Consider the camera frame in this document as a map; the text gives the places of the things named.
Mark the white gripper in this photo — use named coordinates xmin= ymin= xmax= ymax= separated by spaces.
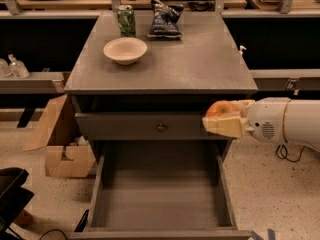
xmin=202 ymin=97 xmax=290 ymax=144

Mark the orange fruit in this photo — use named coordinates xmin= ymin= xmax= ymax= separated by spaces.
xmin=206 ymin=100 xmax=239 ymax=117

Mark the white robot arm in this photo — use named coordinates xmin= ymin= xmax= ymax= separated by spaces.
xmin=202 ymin=97 xmax=320 ymax=151

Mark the grey drawer cabinet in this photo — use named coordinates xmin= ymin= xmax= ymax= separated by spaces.
xmin=65 ymin=11 xmax=257 ymax=156

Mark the open grey bottom drawer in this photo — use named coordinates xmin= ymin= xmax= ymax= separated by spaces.
xmin=71 ymin=140 xmax=250 ymax=240

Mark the grey middle drawer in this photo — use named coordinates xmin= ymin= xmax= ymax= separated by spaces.
xmin=75 ymin=112 xmax=233 ymax=140

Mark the blue chip bag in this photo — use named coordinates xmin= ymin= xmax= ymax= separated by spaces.
xmin=148 ymin=0 xmax=184 ymax=39

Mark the beige paper bowl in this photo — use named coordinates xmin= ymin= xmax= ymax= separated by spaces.
xmin=103 ymin=37 xmax=147 ymax=65

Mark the green soda can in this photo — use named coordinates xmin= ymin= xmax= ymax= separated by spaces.
xmin=117 ymin=5 xmax=136 ymax=37

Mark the brown cardboard box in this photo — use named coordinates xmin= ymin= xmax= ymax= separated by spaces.
xmin=23 ymin=94 xmax=95 ymax=178

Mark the clear plastic bottle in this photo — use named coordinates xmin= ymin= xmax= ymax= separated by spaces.
xmin=0 ymin=58 xmax=12 ymax=77
xmin=8 ymin=54 xmax=29 ymax=79

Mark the black chair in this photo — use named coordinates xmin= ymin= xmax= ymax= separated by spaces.
xmin=0 ymin=167 xmax=34 ymax=240

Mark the black floor cable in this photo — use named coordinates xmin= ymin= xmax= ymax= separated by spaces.
xmin=274 ymin=144 xmax=309 ymax=163

